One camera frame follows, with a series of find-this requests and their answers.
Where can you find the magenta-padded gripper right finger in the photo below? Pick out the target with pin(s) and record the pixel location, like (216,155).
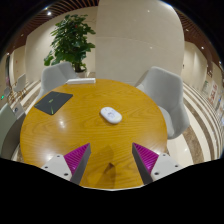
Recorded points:
(160,166)

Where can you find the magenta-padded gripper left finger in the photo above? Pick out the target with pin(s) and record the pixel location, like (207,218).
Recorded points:
(63,166)

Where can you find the white printed computer mouse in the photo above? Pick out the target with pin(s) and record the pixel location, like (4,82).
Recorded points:
(111,115)

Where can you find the dark grey mouse pad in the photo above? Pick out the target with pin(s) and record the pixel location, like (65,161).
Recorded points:
(53,102)

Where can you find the grey upholstered armchair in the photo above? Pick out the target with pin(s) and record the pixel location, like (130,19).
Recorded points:
(7,130)

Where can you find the light grey shell chair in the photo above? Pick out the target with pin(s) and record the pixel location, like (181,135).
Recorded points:
(165,91)
(55,77)

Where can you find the white power strip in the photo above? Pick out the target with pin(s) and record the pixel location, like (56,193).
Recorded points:
(81,81)

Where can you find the white chair with wooden legs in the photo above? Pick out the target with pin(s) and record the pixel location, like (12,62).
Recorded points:
(20,83)
(7,92)

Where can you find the large green potted plant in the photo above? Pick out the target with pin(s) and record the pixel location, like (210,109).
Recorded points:
(71,40)

